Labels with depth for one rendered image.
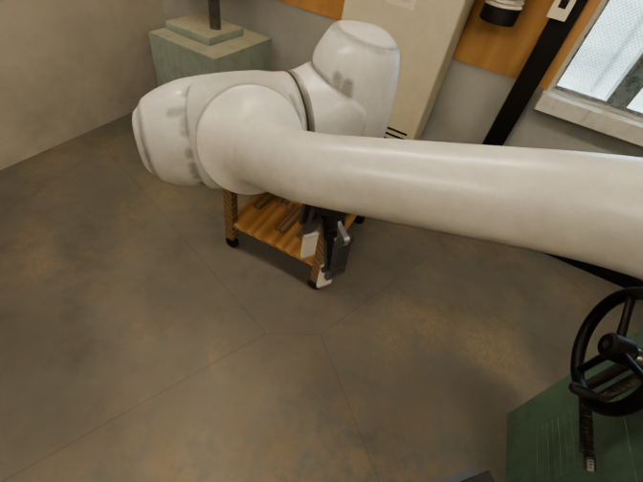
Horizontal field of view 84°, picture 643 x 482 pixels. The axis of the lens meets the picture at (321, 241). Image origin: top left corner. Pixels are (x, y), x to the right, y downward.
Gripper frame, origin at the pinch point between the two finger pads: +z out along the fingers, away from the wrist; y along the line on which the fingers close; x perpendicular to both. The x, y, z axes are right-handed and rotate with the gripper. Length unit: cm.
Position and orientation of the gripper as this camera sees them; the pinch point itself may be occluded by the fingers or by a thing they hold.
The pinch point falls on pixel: (317, 261)
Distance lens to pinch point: 69.2
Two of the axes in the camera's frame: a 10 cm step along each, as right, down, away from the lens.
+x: -8.9, 2.7, -3.7
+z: -1.3, 6.3, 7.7
